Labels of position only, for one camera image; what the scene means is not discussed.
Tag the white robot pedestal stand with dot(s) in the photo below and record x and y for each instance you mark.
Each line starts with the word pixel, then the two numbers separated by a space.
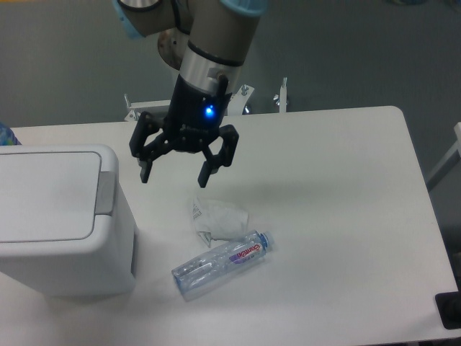
pixel 171 45

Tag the white push-lid trash can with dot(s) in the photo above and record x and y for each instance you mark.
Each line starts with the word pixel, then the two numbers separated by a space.
pixel 66 226

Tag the blue green patterned object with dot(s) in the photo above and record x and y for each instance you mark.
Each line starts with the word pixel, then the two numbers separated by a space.
pixel 7 136

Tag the clear plastic water bottle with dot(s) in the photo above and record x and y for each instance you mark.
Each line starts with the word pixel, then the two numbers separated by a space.
pixel 207 269

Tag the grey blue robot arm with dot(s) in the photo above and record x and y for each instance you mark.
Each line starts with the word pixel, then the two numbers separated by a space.
pixel 218 37

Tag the crumpled white plastic wrapper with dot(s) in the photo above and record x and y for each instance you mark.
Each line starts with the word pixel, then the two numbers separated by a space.
pixel 215 220

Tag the black clamp at table corner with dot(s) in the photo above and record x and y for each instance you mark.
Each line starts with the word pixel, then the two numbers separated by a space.
pixel 448 305

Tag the white frame at right edge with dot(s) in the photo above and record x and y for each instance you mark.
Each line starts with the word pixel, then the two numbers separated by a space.
pixel 447 162

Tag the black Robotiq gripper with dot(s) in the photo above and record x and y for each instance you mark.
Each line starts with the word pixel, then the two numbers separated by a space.
pixel 192 123

